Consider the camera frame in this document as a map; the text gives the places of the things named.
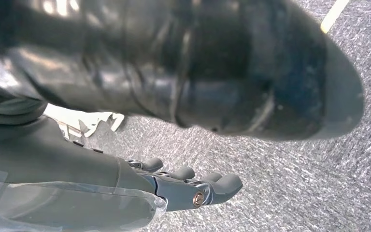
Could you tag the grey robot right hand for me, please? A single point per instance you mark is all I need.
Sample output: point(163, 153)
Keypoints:
point(60, 179)

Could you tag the bright white jagged object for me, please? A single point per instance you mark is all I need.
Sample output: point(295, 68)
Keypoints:
point(76, 120)

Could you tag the glossy black robot body shell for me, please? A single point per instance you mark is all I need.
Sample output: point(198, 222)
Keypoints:
point(172, 64)

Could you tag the yellow floor tape square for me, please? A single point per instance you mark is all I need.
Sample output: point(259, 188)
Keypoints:
point(332, 14)

